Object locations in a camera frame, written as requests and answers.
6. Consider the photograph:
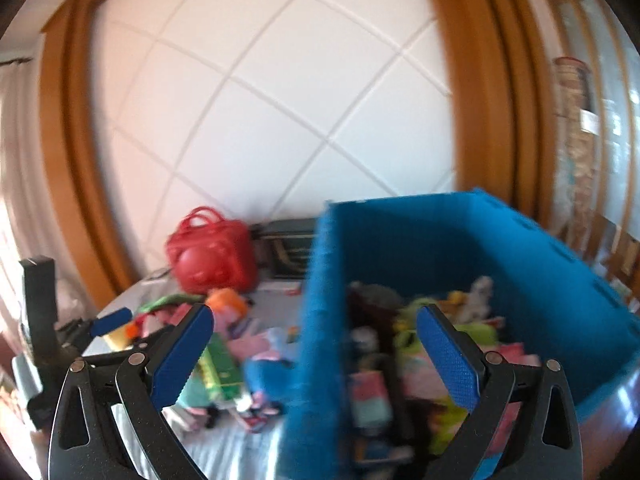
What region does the dark picture frame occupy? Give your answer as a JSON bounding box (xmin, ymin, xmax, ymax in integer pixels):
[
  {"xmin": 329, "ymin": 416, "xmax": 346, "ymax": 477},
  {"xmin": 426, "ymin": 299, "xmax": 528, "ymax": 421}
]
[{"xmin": 250, "ymin": 218, "xmax": 317, "ymax": 280}]

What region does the red handbag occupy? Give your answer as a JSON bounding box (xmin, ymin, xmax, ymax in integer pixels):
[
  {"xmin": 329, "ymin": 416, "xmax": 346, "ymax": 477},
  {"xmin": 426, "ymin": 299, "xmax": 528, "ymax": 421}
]
[{"xmin": 165, "ymin": 206, "xmax": 258, "ymax": 294}]

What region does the orange plush ball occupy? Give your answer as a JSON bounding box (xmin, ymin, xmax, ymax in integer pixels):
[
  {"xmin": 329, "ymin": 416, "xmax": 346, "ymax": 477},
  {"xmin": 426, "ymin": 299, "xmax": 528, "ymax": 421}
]
[{"xmin": 205, "ymin": 288, "xmax": 248, "ymax": 323}]

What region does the blue plastic storage bin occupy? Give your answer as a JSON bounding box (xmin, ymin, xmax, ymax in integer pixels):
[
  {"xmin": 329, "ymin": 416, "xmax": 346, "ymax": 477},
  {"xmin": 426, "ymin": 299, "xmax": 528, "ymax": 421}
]
[{"xmin": 277, "ymin": 190, "xmax": 639, "ymax": 479}]

